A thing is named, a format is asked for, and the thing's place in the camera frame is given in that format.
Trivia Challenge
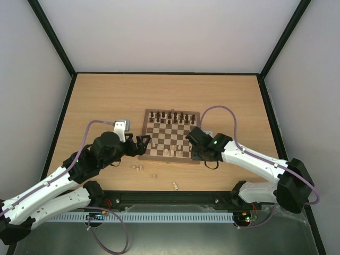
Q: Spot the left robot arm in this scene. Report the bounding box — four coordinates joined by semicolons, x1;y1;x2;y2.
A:
1;131;151;245

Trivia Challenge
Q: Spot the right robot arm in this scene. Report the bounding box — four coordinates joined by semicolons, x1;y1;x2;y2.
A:
186;129;314;214

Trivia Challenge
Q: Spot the wooden chess board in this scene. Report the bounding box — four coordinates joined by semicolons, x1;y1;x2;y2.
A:
139;109;200;165

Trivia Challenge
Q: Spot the lying light chess piece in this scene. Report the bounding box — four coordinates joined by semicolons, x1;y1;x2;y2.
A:
172;182;179;190

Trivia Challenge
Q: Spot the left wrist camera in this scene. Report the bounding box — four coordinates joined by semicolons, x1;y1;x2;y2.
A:
113;119;130;143

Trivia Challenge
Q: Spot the black aluminium frame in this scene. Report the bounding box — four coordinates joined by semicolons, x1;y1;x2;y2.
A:
5;0;327;255

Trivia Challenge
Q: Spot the white slotted cable duct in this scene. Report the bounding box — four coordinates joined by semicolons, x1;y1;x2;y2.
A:
48;211;234;223

